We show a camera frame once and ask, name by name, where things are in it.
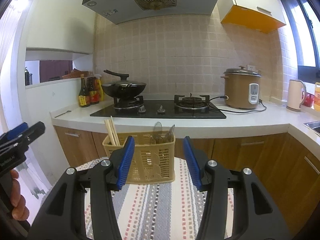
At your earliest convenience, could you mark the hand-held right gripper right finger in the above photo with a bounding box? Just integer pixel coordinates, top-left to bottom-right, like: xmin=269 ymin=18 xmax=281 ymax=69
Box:
xmin=182 ymin=135 xmax=292 ymax=240

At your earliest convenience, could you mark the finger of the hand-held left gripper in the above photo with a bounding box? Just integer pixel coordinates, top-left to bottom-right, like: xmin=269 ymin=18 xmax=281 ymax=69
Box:
xmin=10 ymin=121 xmax=46 ymax=153
xmin=0 ymin=122 xmax=28 ymax=145

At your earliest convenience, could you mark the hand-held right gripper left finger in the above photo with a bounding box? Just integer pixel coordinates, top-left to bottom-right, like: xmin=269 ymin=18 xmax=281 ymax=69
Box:
xmin=27 ymin=135 xmax=135 ymax=240

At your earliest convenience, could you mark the beige plastic utensil basket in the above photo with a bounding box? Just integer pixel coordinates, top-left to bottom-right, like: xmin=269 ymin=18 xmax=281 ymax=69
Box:
xmin=102 ymin=131 xmax=176 ymax=184

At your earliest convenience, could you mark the person's left hand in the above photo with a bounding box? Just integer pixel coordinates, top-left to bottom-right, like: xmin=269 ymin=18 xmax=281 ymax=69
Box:
xmin=10 ymin=169 xmax=30 ymax=221

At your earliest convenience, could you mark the black glass gas cooktop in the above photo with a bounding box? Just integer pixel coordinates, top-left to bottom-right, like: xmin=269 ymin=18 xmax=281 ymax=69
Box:
xmin=89 ymin=95 xmax=227 ymax=120

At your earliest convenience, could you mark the dark thermos bottle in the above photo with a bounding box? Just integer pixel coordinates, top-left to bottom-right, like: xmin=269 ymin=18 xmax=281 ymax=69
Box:
xmin=24 ymin=67 xmax=33 ymax=86

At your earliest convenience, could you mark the striped woven mat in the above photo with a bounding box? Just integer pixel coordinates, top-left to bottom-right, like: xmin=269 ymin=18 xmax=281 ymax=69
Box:
xmin=72 ymin=156 xmax=235 ymax=240

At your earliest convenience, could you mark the black burner grate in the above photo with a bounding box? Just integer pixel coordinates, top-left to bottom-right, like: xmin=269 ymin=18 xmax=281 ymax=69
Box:
xmin=174 ymin=94 xmax=210 ymax=110
xmin=114 ymin=95 xmax=145 ymax=110

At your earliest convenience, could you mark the dark soy sauce bottle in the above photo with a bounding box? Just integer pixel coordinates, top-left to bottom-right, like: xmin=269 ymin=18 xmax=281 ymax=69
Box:
xmin=78 ymin=74 xmax=90 ymax=108

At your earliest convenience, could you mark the dark red cabinet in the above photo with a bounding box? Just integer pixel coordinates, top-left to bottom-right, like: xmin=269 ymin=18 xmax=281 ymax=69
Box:
xmin=39 ymin=59 xmax=73 ymax=83

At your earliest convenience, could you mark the black wok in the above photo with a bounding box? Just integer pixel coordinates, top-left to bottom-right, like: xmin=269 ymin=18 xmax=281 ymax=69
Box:
xmin=101 ymin=81 xmax=147 ymax=100

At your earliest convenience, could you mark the wicker basket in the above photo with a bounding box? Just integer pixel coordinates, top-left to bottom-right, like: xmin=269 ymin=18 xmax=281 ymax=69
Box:
xmin=61 ymin=70 xmax=90 ymax=80

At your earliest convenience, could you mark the red label sauce bottle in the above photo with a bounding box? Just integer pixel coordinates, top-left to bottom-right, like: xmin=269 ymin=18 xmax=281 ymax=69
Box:
xmin=86 ymin=76 xmax=100 ymax=105

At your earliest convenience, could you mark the yellow spray bottle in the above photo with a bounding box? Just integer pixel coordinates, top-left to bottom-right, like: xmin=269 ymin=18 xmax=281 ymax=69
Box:
xmin=95 ymin=74 xmax=105 ymax=102

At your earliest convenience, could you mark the black wok lid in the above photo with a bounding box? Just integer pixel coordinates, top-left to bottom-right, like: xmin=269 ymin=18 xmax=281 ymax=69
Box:
xmin=103 ymin=69 xmax=142 ymax=87

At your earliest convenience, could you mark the brown rice cooker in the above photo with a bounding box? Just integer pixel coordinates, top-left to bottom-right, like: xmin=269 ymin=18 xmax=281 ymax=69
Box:
xmin=221 ymin=65 xmax=262 ymax=110

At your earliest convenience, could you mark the cream electric kettle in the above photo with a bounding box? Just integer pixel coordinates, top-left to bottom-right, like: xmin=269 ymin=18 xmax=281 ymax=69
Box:
xmin=286 ymin=79 xmax=307 ymax=112

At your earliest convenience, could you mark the steel sink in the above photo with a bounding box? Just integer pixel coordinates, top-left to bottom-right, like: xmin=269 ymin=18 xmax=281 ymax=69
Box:
xmin=303 ymin=120 xmax=320 ymax=137

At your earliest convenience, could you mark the red plastic container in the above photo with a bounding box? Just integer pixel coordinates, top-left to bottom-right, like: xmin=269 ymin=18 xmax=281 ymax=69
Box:
xmin=304 ymin=92 xmax=316 ymax=108

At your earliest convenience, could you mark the yellow oil bottle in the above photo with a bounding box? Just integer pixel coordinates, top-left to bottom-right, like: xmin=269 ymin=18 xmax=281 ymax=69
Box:
xmin=314 ymin=81 xmax=320 ymax=112

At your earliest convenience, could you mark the grey range hood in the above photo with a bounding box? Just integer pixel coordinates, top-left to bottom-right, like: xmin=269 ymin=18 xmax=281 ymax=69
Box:
xmin=82 ymin=0 xmax=227 ymax=25

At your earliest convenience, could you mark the dark framed window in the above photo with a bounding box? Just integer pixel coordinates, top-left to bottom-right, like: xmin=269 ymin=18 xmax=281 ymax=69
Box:
xmin=274 ymin=0 xmax=320 ymax=83

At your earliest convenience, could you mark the black power cable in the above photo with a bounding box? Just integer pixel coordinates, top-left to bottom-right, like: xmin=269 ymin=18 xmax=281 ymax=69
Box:
xmin=209 ymin=95 xmax=267 ymax=113

